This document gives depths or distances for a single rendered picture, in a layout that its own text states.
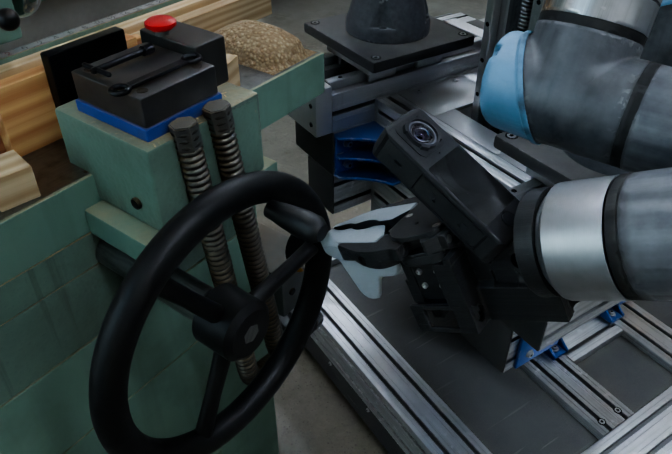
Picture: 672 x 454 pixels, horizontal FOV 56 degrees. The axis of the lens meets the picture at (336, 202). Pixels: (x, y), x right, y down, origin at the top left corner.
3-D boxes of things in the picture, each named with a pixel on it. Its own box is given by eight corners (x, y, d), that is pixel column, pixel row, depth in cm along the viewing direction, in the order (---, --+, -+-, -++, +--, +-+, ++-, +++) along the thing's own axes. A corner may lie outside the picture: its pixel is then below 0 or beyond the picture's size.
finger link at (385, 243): (333, 271, 49) (423, 268, 43) (325, 254, 48) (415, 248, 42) (367, 240, 52) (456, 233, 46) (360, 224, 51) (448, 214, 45)
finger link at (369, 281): (324, 306, 54) (408, 308, 48) (296, 248, 53) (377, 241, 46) (345, 286, 56) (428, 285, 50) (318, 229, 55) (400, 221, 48)
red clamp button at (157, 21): (159, 36, 59) (157, 25, 58) (138, 29, 60) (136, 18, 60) (183, 27, 61) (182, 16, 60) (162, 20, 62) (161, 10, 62)
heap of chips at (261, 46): (273, 75, 79) (271, 47, 77) (195, 49, 85) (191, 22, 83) (317, 52, 85) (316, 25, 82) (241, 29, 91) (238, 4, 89)
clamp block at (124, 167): (161, 237, 58) (143, 154, 52) (72, 188, 64) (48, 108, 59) (268, 167, 67) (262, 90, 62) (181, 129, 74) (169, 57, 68)
